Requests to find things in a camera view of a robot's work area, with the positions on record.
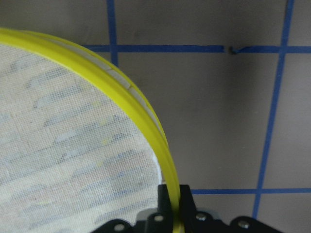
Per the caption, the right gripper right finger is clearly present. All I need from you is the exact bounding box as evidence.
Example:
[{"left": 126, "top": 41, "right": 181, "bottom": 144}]
[{"left": 179, "top": 184, "right": 197, "bottom": 233}]

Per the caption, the yellow bamboo steamer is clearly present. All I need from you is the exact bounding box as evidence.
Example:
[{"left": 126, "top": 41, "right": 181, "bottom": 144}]
[{"left": 0, "top": 28, "right": 180, "bottom": 233}]

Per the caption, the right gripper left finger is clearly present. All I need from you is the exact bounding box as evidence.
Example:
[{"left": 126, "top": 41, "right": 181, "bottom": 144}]
[{"left": 157, "top": 184, "right": 173, "bottom": 233}]

